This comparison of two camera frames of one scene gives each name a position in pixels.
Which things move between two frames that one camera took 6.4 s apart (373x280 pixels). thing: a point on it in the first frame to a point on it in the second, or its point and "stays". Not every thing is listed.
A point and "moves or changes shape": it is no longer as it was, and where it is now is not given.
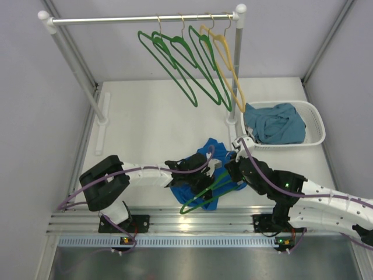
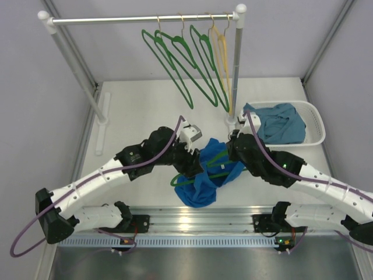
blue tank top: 190,196 moves or changes shape
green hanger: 214,186 moves or changes shape
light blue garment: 276,125 stays
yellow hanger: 221,41 to 220,44
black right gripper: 232,166 to 231,147
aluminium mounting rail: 162,219 stays
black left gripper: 200,177 to 192,164
